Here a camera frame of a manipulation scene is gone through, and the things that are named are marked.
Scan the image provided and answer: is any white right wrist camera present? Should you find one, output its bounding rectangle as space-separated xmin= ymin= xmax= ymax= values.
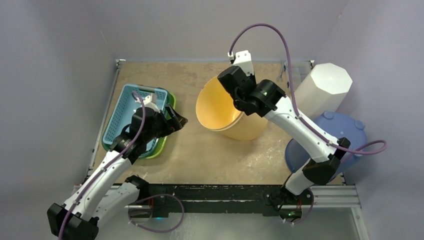
xmin=227 ymin=50 xmax=255 ymax=77

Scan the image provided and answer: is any lime green tray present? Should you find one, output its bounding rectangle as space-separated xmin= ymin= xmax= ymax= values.
xmin=146 ymin=92 xmax=177 ymax=159

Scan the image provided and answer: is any cream printed bucket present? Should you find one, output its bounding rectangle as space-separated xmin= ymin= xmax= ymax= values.
xmin=195 ymin=76 xmax=268 ymax=141

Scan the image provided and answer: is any small metal wrench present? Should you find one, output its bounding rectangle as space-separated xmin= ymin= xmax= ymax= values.
xmin=276 ymin=63 xmax=286 ymax=82

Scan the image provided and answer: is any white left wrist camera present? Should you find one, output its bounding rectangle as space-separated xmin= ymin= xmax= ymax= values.
xmin=139 ymin=93 xmax=160 ymax=113

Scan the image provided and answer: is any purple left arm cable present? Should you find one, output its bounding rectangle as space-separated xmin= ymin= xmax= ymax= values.
xmin=56 ymin=91 xmax=147 ymax=240

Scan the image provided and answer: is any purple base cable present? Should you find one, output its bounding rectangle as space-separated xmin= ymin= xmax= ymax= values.
xmin=281 ymin=188 xmax=316 ymax=226
xmin=127 ymin=193 xmax=185 ymax=234

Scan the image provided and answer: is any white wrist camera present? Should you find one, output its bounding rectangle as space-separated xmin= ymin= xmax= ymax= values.
xmin=139 ymin=93 xmax=160 ymax=113
xmin=227 ymin=50 xmax=255 ymax=77

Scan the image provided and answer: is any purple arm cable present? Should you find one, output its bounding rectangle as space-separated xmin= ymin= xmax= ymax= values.
xmin=56 ymin=91 xmax=147 ymax=240
xmin=228 ymin=23 xmax=388 ymax=157

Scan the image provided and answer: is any light blue perforated basket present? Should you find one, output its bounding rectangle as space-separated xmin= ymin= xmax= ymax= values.
xmin=102 ymin=84 xmax=169 ymax=151

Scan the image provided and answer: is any blue round bucket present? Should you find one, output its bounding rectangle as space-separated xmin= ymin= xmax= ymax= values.
xmin=284 ymin=111 xmax=368 ymax=173

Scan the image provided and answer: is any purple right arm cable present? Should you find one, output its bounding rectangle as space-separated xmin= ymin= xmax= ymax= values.
xmin=228 ymin=23 xmax=388 ymax=157

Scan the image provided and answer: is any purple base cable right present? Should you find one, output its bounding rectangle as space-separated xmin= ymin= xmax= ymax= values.
xmin=281 ymin=188 xmax=316 ymax=226

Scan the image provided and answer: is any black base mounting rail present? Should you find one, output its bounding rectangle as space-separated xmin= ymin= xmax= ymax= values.
xmin=132 ymin=183 xmax=314 ymax=219

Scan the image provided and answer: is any dark green tray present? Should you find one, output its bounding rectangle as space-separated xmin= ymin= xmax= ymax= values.
xmin=100 ymin=86 xmax=176 ymax=160

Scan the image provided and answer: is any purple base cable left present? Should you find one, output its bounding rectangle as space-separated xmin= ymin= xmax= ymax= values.
xmin=127 ymin=193 xmax=185 ymax=234

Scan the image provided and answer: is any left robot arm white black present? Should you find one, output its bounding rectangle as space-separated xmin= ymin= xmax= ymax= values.
xmin=47 ymin=104 xmax=188 ymax=240

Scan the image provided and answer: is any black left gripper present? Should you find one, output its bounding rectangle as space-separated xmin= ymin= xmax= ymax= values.
xmin=144 ymin=104 xmax=187 ymax=143

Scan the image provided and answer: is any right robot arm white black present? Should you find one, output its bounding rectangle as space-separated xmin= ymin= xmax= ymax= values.
xmin=217 ymin=65 xmax=351 ymax=204

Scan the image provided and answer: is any clear plastic small box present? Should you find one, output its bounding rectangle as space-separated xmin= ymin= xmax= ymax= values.
xmin=290 ymin=60 xmax=313 ymax=91

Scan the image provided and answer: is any white octagonal large container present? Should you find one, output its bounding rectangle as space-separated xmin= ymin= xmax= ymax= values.
xmin=294 ymin=62 xmax=353 ymax=120

